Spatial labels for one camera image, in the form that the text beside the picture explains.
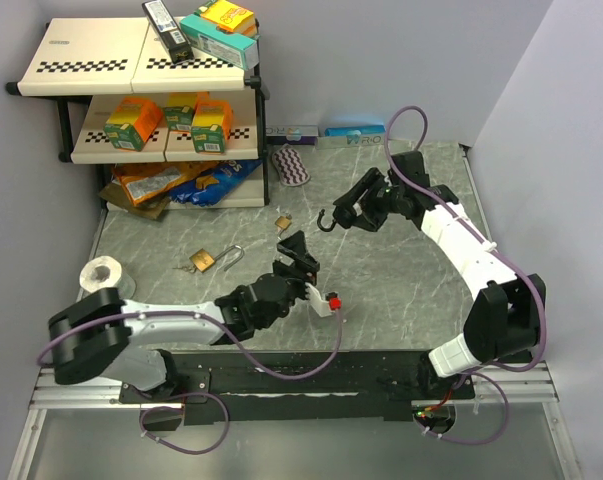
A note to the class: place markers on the black long box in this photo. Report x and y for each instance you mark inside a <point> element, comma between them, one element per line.
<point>168,31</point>

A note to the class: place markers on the blue snack bag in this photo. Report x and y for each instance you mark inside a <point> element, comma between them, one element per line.
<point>215,183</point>

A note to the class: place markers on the orange green box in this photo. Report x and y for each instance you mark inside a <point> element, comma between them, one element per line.
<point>211,125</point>
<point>180,108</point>
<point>131,124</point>

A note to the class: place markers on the small brass padlock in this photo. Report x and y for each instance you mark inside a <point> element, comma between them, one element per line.
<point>283,223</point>

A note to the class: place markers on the orange green box right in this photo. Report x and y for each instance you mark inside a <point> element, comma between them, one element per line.
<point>211,125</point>

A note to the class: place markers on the orange green box left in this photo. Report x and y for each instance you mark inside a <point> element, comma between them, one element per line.
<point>131,124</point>

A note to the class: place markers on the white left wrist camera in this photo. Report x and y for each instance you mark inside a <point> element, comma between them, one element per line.
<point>324,304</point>

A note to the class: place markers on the cream black shelf rack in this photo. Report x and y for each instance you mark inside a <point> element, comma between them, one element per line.
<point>88,65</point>

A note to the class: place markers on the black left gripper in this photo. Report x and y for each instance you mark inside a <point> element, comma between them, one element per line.
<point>306,267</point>

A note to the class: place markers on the aluminium frame rail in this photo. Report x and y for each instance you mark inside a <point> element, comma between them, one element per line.
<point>533,386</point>

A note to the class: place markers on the purple white toothpaste box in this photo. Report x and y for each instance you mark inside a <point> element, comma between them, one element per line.
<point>279,135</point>

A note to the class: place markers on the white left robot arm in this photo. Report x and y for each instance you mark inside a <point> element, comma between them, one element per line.
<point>104,335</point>

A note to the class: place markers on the orange yellow top box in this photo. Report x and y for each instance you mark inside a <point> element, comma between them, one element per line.
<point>229,17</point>

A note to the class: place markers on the brown flat packet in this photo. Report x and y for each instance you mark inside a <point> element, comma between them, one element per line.
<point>114,195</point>

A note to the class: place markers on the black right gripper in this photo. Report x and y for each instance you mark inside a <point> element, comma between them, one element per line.
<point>369,219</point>

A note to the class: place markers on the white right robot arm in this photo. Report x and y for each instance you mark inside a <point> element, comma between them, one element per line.
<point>504,318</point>

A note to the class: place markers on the purple striped sponge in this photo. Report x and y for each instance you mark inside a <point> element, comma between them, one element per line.
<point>290,167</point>

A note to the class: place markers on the blue white toothpaste box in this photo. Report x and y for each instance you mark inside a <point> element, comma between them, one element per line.
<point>351,137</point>

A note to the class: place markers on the orange green box middle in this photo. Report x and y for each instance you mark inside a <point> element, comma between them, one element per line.
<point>180,108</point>

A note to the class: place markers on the orange snack bag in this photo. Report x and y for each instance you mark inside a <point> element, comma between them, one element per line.
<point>145,181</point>

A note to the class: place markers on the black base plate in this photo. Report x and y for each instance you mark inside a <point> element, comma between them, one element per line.
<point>385,384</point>

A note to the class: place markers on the large brass padlock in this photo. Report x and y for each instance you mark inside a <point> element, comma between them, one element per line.
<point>202,260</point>

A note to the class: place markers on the teal white box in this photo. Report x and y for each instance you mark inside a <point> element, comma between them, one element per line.
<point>233,48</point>

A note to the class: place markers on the white tape roll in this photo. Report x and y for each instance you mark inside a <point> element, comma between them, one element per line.
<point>106,272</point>

